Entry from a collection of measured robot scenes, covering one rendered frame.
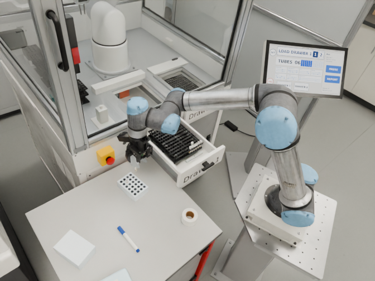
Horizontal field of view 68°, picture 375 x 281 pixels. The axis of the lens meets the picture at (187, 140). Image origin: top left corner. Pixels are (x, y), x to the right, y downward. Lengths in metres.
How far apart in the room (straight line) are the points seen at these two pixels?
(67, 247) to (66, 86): 0.60
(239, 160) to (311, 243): 1.31
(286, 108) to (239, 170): 1.68
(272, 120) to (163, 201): 0.71
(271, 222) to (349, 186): 1.70
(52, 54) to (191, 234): 0.87
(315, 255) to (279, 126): 0.74
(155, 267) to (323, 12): 2.13
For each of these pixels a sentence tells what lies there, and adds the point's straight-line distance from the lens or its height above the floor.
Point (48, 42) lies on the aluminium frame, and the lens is 0.99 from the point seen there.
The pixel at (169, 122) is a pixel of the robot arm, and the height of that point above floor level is 1.24.
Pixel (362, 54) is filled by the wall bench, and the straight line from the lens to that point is 3.90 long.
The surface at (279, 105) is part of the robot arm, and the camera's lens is 0.86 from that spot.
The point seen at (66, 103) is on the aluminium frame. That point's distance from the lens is 1.11.
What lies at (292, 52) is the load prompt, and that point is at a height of 1.15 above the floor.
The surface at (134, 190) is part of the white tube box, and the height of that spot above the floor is 0.80.
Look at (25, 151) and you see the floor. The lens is 2.71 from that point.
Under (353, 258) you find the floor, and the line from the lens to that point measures 2.51.
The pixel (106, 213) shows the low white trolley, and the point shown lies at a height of 0.76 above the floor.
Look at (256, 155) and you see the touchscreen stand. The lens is 2.33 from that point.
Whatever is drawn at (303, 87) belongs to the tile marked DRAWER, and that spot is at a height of 1.00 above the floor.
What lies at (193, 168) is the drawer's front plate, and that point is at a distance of 1.27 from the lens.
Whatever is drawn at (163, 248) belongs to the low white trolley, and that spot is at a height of 0.76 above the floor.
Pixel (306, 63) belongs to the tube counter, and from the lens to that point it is 1.88.
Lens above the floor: 1.89
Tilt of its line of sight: 45 degrees down
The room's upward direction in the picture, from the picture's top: 10 degrees clockwise
